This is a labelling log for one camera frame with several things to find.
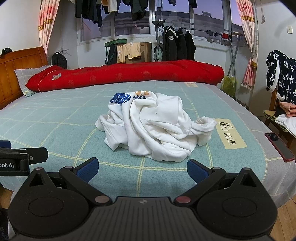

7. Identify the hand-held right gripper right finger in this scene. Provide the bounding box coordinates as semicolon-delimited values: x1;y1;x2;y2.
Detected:
174;159;258;207

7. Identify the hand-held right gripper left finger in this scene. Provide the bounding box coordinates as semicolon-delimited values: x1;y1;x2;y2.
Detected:
28;157;112;207

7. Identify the white printed sweatshirt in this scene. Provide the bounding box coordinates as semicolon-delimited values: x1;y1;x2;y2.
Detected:
95;91;218;161

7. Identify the metal clothes drying rack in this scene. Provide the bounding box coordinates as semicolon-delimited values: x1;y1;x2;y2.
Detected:
151;20;247;77

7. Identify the row of hanging dark clothes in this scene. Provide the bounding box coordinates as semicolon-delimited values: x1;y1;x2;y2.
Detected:
74;0;198;28

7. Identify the green checked bed sheet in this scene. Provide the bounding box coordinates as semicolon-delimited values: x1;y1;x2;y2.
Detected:
0;80;296;209

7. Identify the grey checked pillow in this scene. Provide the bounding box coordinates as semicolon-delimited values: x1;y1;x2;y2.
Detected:
14;65;53;97

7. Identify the wooden headboard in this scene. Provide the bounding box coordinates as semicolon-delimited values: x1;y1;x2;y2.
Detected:
0;46;48;110

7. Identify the smartphone in red case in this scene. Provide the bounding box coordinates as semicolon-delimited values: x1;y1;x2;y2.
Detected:
265;132;295;163

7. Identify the yellow-green bag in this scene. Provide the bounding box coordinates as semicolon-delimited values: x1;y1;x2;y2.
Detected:
221;75;238;96

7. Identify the black backpack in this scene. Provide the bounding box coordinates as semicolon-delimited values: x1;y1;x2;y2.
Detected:
51;52;68;69

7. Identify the white folded cloth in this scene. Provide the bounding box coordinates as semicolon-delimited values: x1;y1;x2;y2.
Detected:
275;113;296;137

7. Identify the red quilt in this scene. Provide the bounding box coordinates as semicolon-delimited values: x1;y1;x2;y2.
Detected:
25;60;225;93

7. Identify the wooden chair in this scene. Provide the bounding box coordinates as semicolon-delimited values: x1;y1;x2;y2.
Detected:
264;86;296;149

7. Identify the pink cloth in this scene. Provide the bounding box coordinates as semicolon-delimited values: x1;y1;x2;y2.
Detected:
279;102;296;117

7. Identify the teal hanging garment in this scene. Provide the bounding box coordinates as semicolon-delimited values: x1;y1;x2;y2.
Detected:
153;43;163;62

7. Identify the black jacket with round emblem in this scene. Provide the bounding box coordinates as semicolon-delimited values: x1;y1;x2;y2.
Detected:
162;26;179;62

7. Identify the beige flower shirt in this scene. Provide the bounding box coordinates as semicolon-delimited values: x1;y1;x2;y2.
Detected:
116;42;141;63

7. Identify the pink floral curtain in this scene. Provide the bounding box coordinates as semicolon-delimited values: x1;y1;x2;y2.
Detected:
38;0;60;55
236;0;258;91

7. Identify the dark star print garment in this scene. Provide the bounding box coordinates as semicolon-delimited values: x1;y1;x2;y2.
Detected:
266;50;296;105

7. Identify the cardboard box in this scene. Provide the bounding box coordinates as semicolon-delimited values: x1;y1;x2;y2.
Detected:
125;42;152;64

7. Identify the hanging wall cable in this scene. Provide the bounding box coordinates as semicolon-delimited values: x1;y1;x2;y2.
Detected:
258;0;267;24

